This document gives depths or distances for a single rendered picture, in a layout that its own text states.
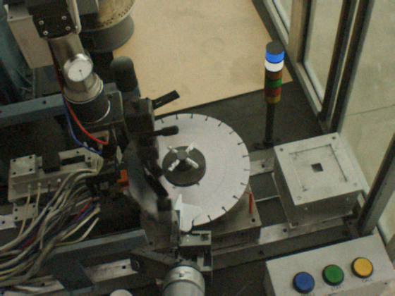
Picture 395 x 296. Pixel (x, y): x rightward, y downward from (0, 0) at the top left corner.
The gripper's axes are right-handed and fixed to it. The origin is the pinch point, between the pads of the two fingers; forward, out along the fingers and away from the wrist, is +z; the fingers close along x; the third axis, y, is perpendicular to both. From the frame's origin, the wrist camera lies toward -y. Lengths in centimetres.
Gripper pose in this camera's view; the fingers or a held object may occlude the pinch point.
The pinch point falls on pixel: (179, 224)
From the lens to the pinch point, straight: 112.2
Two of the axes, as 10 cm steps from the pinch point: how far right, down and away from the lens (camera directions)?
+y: 10.0, -0.5, -0.6
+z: 0.3, -3.3, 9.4
